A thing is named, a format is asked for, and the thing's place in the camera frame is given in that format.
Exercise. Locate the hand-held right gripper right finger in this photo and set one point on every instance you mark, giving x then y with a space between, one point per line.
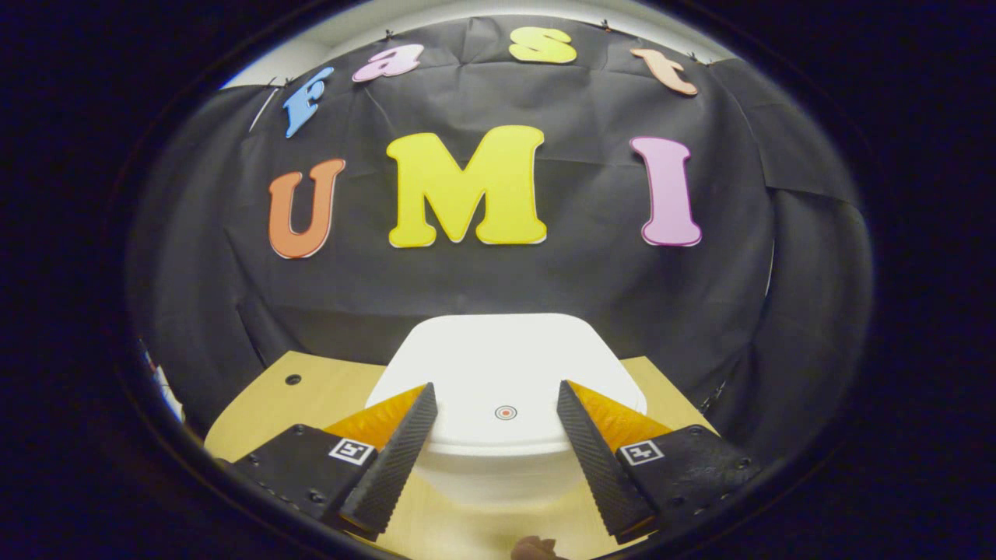
595 467

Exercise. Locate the white desktop garbage bin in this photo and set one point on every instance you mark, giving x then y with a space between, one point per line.
506 358

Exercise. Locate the black backdrop cloth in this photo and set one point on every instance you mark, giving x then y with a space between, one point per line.
583 295

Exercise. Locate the wooden desktop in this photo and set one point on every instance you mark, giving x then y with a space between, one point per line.
311 397

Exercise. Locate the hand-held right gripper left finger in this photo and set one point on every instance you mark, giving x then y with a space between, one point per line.
393 467

